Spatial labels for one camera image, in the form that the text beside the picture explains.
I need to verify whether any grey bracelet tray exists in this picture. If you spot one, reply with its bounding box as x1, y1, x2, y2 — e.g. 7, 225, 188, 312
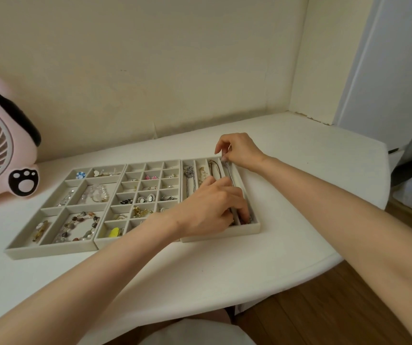
4, 164, 127, 260

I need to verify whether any white door panel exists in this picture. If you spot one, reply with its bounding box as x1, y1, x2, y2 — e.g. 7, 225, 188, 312
335, 0, 412, 149

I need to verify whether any gold round-faced ring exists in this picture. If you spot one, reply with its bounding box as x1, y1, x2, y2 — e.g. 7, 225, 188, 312
32, 220, 50, 243

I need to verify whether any brown stone bead bracelet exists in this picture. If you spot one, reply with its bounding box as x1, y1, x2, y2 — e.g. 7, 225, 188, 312
53, 211, 101, 244

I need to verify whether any person's right hand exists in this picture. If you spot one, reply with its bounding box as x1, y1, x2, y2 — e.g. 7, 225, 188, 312
214, 132, 270, 173

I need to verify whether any pink animal-shaped desk fan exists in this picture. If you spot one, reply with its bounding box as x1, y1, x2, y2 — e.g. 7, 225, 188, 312
0, 67, 42, 206

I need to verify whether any person's left hand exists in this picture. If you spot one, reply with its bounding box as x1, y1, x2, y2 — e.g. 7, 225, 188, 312
166, 175, 251, 240

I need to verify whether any grey earring grid tray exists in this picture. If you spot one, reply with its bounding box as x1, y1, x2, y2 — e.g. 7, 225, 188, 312
93, 160, 183, 250

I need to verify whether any silver necklace pink charm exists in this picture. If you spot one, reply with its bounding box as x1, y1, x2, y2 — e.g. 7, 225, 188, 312
222, 154, 254, 225

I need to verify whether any silver chain necklace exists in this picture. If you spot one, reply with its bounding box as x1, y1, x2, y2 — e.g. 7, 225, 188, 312
183, 165, 197, 199

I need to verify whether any grey necklace tray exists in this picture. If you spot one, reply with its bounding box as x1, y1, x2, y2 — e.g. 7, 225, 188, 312
180, 156, 262, 244

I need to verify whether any person's right forearm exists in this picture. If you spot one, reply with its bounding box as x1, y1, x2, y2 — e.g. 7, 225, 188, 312
259, 155, 412, 345

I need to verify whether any white pearl bead bracelet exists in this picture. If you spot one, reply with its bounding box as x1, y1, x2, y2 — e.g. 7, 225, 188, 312
80, 184, 110, 205

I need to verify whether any white table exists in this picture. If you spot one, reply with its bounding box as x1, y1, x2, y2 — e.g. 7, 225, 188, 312
0, 111, 392, 345

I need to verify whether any brown cord necklace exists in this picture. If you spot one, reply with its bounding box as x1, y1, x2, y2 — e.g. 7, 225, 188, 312
208, 160, 225, 181

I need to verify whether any person's left forearm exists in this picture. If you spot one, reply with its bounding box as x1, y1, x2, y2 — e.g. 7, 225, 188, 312
0, 213, 189, 345

